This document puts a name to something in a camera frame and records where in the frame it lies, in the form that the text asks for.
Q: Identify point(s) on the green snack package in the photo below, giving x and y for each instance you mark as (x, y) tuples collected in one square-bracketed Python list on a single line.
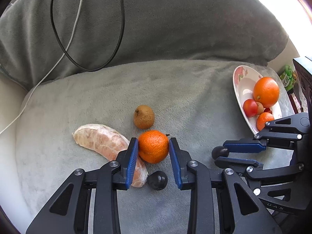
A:
[(288, 78)]

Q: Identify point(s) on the white floral plate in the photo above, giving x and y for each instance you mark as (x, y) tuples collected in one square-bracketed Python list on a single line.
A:
[(244, 79)]

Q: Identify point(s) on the red cherry tomato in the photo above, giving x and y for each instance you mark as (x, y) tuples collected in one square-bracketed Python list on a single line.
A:
[(267, 110), (250, 108)]

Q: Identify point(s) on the grey sofa seat cushion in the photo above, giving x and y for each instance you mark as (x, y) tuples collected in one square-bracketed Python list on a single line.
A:
[(193, 101)]

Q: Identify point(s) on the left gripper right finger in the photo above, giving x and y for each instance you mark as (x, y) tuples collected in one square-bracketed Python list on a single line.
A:
[(239, 209)]

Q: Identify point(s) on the longan on sofa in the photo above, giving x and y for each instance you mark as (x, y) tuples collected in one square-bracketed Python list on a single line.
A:
[(143, 117)]

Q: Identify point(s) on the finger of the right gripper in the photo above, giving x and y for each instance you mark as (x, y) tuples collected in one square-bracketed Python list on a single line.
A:
[(226, 162), (245, 146)]

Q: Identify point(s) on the longan in plate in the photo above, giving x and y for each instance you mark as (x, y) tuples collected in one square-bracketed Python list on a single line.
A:
[(260, 108)]

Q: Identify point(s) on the dark grape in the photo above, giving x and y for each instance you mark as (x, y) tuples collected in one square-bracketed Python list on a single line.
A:
[(220, 151), (157, 180)]

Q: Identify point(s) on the mandarin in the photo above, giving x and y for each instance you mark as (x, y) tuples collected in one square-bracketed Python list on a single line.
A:
[(153, 146), (263, 118)]

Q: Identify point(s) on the large orange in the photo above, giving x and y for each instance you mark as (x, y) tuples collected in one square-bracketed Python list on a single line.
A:
[(266, 91)]

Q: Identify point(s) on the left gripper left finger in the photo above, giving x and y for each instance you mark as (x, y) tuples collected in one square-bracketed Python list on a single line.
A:
[(67, 211)]

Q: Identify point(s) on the mandarin in plate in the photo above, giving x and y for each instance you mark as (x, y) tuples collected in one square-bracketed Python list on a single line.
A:
[(263, 118)]

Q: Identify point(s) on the grey sofa back cushion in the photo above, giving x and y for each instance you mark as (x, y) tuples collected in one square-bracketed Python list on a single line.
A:
[(52, 39)]

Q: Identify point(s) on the peeled pomelo segment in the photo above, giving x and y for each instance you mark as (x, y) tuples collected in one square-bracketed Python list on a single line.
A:
[(108, 142)]

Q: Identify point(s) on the white lace cloth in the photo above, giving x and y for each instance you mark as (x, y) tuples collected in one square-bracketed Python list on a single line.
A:
[(303, 101)]

